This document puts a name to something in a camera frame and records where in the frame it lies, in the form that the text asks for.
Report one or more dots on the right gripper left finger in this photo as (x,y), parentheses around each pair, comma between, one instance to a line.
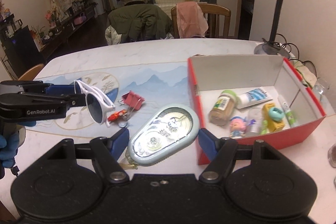
(104,154)

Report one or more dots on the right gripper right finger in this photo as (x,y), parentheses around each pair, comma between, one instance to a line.
(223,154)

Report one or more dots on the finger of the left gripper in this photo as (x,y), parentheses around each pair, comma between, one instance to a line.
(38,88)
(26,109)

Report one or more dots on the toothpick jar green lid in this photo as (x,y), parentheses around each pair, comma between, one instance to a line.
(223,108)

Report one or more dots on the orange keychain figure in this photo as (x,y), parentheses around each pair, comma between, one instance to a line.
(118,117)

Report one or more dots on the white sunglasses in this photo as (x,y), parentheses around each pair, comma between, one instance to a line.
(97,102)

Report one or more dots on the light blue correction tape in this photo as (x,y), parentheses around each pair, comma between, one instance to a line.
(171,129)

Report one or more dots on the red binder clip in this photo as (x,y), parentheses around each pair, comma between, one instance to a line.
(132,101)

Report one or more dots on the blue white toothpaste tube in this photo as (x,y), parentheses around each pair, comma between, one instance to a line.
(253,97)

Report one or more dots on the green white tube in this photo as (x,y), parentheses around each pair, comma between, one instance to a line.
(287,111)

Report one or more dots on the blue gloved hand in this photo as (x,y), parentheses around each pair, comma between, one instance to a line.
(9,147)

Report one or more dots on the pink hair toy figure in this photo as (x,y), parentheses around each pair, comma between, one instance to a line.
(238,127)

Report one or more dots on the dark tv cabinet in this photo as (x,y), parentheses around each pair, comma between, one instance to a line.
(25,46)

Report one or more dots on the clear plastic bottle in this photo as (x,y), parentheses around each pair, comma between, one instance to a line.
(254,121)

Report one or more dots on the yellow small box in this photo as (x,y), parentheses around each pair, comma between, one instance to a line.
(272,126)

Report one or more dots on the blue landscape table mat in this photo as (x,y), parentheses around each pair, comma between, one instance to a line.
(159,84)

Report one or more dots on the red white cardboard box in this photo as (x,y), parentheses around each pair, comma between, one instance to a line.
(210,75)

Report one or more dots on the brown glass jar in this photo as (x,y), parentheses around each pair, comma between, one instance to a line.
(331,155)

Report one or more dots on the white green cloth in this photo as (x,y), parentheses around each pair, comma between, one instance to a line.
(309,78)

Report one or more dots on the clear drinking glass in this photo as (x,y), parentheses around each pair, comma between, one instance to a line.
(320,88)

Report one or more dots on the olive green jacket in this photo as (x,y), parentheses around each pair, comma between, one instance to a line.
(135,23)

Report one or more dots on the pink cloth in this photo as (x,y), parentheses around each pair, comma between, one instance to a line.
(190,20)

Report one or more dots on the wooden chair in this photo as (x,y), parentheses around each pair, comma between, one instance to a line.
(217,17)

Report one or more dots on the teal ring tape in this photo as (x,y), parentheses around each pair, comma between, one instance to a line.
(276,114)

